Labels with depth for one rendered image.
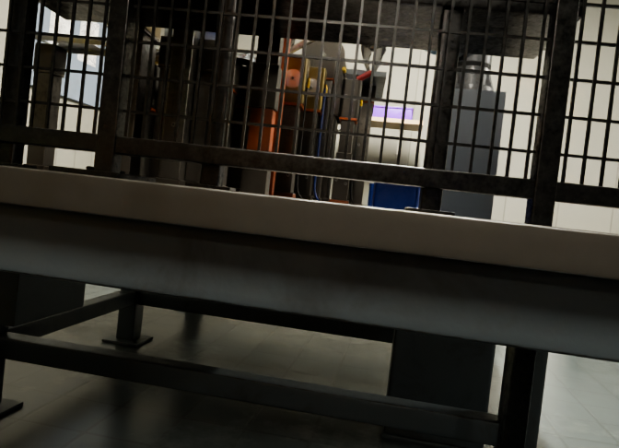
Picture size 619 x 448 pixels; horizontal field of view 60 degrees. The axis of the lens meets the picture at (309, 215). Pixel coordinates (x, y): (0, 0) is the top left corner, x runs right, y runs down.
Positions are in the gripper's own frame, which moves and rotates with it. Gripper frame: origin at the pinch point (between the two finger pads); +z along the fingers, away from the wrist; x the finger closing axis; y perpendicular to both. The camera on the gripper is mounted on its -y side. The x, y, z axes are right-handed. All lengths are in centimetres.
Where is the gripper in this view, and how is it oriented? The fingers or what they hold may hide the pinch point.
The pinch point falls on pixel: (370, 68)
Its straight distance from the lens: 209.6
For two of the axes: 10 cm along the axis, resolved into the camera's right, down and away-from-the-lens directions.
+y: 2.8, 0.1, 9.6
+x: -9.5, -1.2, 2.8
